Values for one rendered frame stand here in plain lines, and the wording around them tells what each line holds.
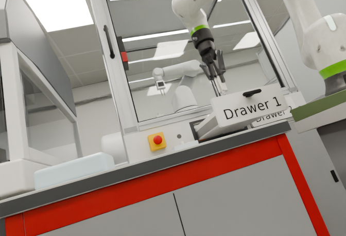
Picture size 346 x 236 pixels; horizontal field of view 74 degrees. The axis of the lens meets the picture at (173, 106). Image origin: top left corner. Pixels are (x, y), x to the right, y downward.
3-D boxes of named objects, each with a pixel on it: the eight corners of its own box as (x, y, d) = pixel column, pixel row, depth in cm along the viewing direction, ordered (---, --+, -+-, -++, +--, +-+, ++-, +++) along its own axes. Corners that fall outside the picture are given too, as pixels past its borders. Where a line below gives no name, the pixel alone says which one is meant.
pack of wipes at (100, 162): (117, 171, 57) (113, 154, 58) (107, 171, 48) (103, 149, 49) (55, 190, 55) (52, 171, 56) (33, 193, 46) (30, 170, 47)
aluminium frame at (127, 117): (300, 90, 132) (235, -45, 160) (123, 135, 107) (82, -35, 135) (232, 129, 221) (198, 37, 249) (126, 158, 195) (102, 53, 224)
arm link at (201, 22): (205, 10, 113) (185, 21, 117) (196, -5, 102) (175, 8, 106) (214, 33, 109) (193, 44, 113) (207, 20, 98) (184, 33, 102)
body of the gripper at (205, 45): (193, 49, 105) (200, 67, 103) (205, 37, 99) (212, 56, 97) (204, 51, 110) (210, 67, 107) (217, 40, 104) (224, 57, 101)
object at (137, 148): (311, 114, 128) (300, 90, 132) (130, 166, 103) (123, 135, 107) (238, 144, 217) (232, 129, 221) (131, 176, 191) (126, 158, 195)
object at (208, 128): (281, 107, 89) (275, 93, 91) (222, 123, 83) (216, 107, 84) (237, 131, 126) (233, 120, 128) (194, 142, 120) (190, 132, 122)
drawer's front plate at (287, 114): (299, 114, 125) (291, 96, 128) (253, 127, 118) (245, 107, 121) (297, 115, 127) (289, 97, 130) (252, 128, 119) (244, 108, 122)
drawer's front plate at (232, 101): (289, 108, 87) (277, 82, 90) (221, 127, 80) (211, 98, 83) (287, 110, 89) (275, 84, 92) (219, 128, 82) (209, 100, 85)
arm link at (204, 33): (215, 30, 106) (202, 41, 113) (197, 25, 99) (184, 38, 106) (220, 40, 105) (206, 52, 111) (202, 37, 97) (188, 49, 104)
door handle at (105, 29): (115, 52, 115) (106, 21, 120) (109, 53, 114) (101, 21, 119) (115, 57, 119) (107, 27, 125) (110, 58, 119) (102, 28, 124)
